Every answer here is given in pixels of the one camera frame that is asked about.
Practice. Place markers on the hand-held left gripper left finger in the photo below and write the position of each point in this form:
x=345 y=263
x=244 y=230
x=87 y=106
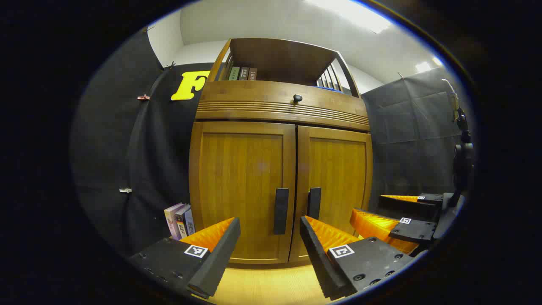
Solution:
x=220 y=254

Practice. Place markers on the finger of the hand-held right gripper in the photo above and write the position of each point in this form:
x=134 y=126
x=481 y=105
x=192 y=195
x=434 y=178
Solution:
x=406 y=207
x=413 y=231

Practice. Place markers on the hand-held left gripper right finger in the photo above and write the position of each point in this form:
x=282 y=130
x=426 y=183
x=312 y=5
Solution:
x=317 y=258

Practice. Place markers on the wooden cabinet door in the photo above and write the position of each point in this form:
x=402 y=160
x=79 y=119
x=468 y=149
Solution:
x=241 y=178
x=338 y=169

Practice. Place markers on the small ceiling light panel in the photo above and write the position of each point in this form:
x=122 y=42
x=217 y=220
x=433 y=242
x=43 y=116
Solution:
x=423 y=66

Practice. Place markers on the dark brown book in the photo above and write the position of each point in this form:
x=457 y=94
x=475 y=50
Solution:
x=243 y=73

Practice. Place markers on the wooden double-door shoe cabinet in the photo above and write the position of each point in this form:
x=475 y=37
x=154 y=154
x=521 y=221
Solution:
x=279 y=59

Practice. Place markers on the wooden cabinet drawer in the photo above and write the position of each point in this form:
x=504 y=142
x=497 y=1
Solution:
x=254 y=95

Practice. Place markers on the black backdrop cloth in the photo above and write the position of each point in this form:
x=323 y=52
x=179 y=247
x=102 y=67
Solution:
x=406 y=140
x=106 y=148

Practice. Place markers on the blue item on cabinet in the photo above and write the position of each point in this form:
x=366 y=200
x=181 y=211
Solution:
x=328 y=88

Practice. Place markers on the red cloth clip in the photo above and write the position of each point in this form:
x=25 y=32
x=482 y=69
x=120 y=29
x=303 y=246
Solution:
x=143 y=97

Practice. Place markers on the reddish brown book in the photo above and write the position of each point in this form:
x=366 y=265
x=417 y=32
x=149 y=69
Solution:
x=252 y=73

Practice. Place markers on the black round drawer knob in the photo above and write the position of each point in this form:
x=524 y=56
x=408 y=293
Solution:
x=297 y=98

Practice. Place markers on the silver cloth clip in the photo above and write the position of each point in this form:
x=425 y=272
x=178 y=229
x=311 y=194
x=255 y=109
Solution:
x=125 y=190

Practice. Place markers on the dark spine book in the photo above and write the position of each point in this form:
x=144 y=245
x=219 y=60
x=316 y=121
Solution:
x=181 y=222

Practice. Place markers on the pink purple book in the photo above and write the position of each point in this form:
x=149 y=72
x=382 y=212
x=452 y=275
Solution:
x=171 y=220

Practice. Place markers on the large ceiling light panel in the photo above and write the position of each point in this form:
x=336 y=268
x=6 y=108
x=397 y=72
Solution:
x=351 y=15

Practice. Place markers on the black cloth clip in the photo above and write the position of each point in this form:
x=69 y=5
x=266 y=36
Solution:
x=169 y=65

